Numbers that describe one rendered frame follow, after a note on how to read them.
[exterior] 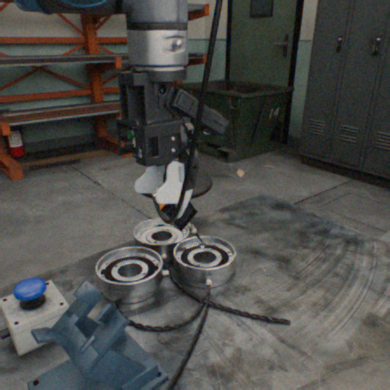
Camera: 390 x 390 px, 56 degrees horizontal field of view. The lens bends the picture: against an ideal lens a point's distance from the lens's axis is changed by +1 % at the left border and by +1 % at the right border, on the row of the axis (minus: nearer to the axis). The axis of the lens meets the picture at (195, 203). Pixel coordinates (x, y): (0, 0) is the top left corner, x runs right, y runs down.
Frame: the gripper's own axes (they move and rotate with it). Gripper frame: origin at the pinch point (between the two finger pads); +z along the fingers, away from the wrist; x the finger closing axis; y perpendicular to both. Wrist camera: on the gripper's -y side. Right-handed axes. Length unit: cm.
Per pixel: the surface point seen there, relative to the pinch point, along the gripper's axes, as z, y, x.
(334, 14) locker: -39, -276, -137
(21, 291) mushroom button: 5.8, 23.2, -2.4
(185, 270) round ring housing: 9.9, 0.9, 3.5
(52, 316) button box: 9.4, 20.9, 0.5
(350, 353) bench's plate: 13.2, -6.3, 27.5
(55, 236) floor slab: 93, -37, -172
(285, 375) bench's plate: 13.2, 2.8, 24.2
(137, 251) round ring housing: 9.7, 3.6, -6.1
